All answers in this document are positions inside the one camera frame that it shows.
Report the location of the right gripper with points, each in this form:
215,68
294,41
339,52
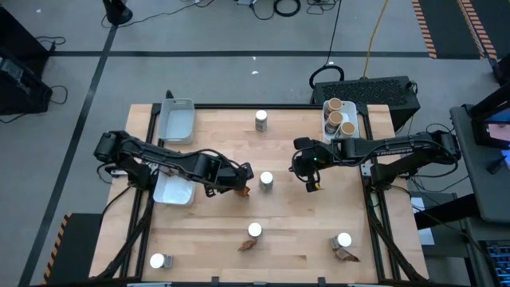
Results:
314,159

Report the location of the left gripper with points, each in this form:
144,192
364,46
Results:
233,175

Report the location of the brown seasoning packet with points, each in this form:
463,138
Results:
167,172
247,245
344,256
242,192

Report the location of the tan lid spice jar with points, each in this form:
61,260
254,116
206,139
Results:
346,128
334,104
334,118

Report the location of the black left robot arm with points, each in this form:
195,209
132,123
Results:
171,157

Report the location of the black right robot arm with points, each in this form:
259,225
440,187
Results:
398,147

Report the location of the white plastic bin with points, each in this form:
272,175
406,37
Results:
354,111
177,123
175,193

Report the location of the black computer case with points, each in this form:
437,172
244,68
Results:
366,89

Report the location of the silver aluminium extrusion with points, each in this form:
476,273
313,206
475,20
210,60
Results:
149,284

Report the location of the black hazard-striped mat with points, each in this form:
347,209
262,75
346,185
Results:
75,247
446,28

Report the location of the grey side table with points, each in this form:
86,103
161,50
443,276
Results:
478,187

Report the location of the small black desk device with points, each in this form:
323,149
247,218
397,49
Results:
496,164

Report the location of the black computer monitor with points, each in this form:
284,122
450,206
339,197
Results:
498,131

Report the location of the black floor stand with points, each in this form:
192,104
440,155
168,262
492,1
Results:
117,14

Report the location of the backlit keyboard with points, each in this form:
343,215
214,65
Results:
498,259

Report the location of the black equipment case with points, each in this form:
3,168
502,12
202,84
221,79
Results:
24,91
20,36

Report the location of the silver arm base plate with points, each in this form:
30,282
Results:
367,170

